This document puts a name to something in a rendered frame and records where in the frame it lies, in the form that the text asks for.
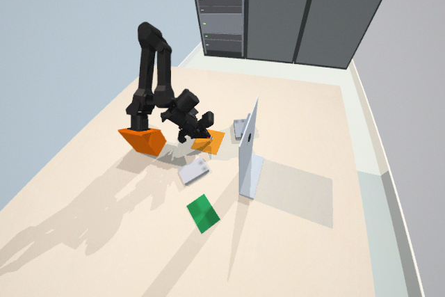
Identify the green square marker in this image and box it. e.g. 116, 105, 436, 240
187, 194, 220, 234

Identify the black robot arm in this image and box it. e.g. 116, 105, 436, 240
125, 22, 200, 131

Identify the orange square marking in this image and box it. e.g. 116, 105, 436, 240
191, 129, 225, 154

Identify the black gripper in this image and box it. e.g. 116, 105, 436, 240
177, 111, 214, 143

